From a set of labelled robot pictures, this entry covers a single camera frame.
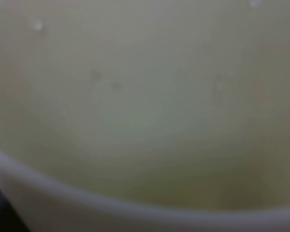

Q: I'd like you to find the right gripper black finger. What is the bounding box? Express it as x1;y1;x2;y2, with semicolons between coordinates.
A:
0;191;29;232

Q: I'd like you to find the pale yellow-green plastic cup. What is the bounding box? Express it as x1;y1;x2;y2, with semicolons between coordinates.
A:
0;0;290;232

